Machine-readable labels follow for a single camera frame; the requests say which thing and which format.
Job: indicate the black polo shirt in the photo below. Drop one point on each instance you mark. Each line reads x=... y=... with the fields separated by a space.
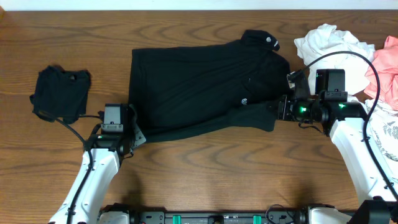
x=182 y=92

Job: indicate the white fern print garment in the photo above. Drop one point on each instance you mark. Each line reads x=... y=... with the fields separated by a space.
x=383 y=124

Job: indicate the black mounting rail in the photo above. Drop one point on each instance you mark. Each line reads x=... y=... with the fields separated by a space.
x=202 y=217

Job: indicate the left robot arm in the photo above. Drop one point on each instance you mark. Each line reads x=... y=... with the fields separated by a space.
x=98 y=167

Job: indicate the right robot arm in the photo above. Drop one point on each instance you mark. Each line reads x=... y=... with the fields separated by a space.
x=345 y=124

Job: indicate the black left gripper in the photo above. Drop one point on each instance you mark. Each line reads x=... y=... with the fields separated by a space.
x=139 y=136

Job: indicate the white crumpled garment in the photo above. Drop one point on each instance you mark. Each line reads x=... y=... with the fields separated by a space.
x=328 y=39

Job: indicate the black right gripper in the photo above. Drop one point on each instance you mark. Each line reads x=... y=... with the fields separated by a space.
x=285 y=112

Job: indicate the coral pink garment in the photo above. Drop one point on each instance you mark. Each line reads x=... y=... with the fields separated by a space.
x=385 y=63

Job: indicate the folded black garment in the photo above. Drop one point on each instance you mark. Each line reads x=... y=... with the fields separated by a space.
x=61 y=94

